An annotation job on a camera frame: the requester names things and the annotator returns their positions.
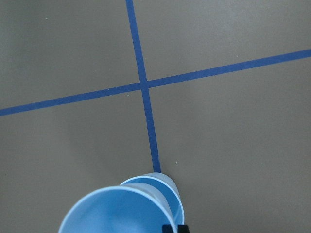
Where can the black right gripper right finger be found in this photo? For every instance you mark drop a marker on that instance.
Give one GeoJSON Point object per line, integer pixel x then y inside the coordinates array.
{"type": "Point", "coordinates": [183, 229]}

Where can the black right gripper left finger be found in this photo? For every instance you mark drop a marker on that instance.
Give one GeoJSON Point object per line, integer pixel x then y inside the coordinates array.
{"type": "Point", "coordinates": [167, 228]}

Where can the blue cup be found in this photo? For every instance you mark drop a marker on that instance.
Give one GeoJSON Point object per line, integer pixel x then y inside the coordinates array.
{"type": "Point", "coordinates": [169, 190]}
{"type": "Point", "coordinates": [129, 208]}

